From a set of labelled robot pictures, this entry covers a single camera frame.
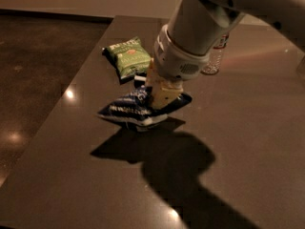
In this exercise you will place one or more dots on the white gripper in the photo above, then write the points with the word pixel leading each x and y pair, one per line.
pixel 173 62

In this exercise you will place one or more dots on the blue Kettle chip bag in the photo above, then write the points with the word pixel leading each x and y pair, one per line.
pixel 133 109

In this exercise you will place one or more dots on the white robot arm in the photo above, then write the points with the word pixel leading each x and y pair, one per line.
pixel 182 47

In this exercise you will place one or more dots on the green jalapeno chip bag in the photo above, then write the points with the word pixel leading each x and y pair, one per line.
pixel 129 57

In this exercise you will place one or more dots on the clear plastic water bottle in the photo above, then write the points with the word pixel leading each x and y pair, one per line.
pixel 216 56

